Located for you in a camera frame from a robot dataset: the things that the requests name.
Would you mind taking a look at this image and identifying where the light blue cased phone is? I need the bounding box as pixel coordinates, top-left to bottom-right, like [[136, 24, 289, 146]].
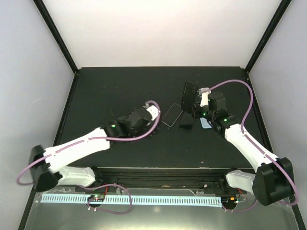
[[200, 118, 212, 129]]

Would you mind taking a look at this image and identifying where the black cased phone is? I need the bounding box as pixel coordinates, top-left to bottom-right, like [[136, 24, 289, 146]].
[[181, 81, 198, 114]]

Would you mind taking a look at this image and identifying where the black smartphone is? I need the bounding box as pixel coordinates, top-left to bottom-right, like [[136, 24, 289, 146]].
[[179, 112, 195, 131]]

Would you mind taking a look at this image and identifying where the silver edged smartphone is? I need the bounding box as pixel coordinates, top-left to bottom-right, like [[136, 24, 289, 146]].
[[162, 103, 183, 127]]

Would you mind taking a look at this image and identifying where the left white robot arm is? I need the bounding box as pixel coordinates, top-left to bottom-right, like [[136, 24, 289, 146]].
[[29, 105, 160, 192]]

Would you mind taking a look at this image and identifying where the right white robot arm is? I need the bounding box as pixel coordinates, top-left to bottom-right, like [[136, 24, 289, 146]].
[[192, 88, 297, 206]]

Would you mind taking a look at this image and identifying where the left controller board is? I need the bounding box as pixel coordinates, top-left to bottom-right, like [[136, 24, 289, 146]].
[[87, 195, 105, 204]]

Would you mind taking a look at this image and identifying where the controller board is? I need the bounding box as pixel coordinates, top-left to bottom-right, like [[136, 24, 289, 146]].
[[87, 195, 105, 204], [221, 196, 242, 204]]

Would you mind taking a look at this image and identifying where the right controller board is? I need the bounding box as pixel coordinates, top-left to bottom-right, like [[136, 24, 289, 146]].
[[221, 196, 242, 204]]

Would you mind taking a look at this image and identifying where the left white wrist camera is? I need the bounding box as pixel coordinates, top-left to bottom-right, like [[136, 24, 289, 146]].
[[145, 100, 161, 121]]

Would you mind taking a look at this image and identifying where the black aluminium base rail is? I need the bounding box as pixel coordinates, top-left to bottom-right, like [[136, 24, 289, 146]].
[[74, 167, 292, 196]]

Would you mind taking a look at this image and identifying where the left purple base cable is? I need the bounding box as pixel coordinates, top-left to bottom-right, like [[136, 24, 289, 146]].
[[79, 183, 133, 215]]

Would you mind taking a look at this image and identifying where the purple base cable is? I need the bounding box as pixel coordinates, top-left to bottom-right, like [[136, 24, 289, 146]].
[[222, 198, 259, 213], [79, 183, 133, 215]]

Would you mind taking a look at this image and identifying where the white slotted cable duct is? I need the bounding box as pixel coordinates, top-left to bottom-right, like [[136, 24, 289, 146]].
[[40, 194, 222, 207]]

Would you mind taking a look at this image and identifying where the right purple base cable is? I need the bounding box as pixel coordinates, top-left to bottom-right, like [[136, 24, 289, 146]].
[[222, 198, 259, 213]]

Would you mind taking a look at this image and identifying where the right black frame post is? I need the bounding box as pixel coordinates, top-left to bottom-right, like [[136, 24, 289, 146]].
[[245, 0, 292, 79]]

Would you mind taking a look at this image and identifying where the black frame post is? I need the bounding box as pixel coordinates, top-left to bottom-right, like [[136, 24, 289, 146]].
[[245, 0, 292, 79], [33, 0, 79, 74]]

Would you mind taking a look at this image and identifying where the left black frame post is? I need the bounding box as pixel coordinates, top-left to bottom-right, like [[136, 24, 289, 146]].
[[33, 0, 79, 74]]

